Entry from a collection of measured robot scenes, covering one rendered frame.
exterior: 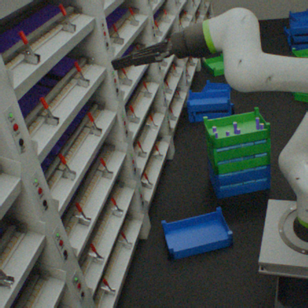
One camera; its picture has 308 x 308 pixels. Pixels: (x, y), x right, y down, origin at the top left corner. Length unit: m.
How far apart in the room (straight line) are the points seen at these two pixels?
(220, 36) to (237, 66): 0.12
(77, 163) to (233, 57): 0.64
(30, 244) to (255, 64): 0.74
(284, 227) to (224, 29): 0.79
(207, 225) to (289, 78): 1.18
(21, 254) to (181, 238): 1.09
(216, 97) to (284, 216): 1.67
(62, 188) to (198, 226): 0.98
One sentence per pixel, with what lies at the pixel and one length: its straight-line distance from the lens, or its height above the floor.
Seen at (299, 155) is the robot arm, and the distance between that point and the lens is 1.49.
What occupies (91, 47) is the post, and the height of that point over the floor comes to 0.99.
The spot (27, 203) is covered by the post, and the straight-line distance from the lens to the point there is 1.13.
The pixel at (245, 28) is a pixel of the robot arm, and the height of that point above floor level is 1.13.
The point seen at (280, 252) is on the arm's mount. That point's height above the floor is 0.34.
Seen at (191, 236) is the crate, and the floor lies 0.00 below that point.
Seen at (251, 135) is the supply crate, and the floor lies 0.36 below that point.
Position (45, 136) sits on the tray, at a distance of 1.21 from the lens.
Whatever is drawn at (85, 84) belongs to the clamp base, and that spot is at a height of 0.93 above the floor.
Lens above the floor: 1.45
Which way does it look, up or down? 33 degrees down
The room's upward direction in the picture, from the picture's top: 11 degrees counter-clockwise
